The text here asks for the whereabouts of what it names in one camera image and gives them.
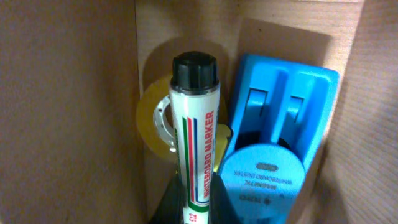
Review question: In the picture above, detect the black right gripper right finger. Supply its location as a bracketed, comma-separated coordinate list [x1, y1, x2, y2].
[210, 172, 241, 224]

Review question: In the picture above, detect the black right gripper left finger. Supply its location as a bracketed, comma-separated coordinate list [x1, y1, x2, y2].
[148, 174, 184, 224]

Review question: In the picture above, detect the yellow tape roll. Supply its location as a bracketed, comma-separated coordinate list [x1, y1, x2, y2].
[136, 75, 232, 171]

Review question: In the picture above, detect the brown cardboard box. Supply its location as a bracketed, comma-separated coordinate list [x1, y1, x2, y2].
[1, 1, 397, 223]

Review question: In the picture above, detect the blue whiteboard eraser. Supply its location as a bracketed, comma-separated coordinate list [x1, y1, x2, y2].
[218, 54, 340, 223]

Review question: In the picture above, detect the black whiteboard marker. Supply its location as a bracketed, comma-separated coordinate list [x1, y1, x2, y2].
[169, 51, 220, 224]

